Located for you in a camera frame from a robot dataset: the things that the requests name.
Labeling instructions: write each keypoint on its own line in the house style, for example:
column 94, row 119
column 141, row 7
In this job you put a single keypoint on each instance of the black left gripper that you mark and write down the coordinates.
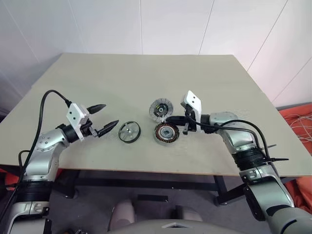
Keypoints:
column 87, row 129

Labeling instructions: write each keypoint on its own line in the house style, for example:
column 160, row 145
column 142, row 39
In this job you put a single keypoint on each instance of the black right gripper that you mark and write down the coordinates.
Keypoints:
column 191, row 120

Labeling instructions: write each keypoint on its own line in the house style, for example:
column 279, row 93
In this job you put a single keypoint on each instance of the round silver finned motor lid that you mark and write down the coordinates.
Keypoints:
column 161, row 108

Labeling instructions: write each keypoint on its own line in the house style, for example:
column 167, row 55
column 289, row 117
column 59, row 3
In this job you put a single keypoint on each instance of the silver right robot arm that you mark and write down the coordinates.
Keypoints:
column 234, row 139

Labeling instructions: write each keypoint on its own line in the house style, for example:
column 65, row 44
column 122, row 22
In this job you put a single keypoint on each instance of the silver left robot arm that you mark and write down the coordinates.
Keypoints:
column 46, row 143

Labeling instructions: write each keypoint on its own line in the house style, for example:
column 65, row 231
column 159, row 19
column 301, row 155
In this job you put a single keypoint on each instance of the motor housing with copper windings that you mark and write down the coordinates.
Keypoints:
column 166, row 132

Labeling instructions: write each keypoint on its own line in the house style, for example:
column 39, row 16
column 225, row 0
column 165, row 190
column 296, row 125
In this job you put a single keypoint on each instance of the black flat floor plate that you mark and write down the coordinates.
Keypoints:
column 152, row 198

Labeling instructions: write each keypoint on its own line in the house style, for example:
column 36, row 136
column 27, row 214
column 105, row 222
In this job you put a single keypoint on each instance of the black zip tie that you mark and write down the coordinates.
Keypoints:
column 279, row 160
column 270, row 147

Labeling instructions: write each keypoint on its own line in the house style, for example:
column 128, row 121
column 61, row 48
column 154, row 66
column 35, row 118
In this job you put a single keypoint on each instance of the grey robot torso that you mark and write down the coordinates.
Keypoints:
column 170, row 228

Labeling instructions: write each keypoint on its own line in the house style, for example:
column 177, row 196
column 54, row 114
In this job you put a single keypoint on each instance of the orange bean bag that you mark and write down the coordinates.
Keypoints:
column 301, row 153

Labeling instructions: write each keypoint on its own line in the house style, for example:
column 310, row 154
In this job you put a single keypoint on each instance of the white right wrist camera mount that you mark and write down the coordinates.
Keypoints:
column 193, row 100

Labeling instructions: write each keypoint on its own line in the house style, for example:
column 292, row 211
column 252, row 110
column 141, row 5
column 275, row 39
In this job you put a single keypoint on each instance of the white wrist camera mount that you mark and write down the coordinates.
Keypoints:
column 74, row 117
column 193, row 100

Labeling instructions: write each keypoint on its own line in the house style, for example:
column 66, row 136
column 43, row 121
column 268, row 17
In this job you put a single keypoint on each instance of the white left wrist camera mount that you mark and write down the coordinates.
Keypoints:
column 74, row 117

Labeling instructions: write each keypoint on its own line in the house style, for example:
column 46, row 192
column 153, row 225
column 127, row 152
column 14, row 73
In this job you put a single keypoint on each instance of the black metal table frame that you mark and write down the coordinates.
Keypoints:
column 146, row 182

